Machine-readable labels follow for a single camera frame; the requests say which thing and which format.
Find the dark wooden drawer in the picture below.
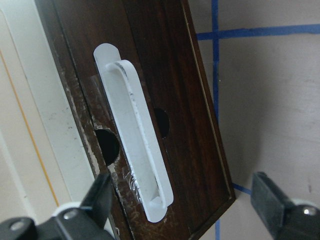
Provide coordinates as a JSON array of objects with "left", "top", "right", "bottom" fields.
[{"left": 47, "top": 0, "right": 237, "bottom": 240}]

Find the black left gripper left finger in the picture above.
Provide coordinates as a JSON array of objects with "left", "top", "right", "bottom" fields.
[{"left": 79, "top": 172, "right": 112, "bottom": 228}]

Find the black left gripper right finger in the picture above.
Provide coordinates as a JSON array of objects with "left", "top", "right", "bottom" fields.
[{"left": 250, "top": 171, "right": 294, "bottom": 227}]

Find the white plastic drawer handle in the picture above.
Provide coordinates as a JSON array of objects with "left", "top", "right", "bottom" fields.
[{"left": 93, "top": 43, "right": 174, "bottom": 223}]

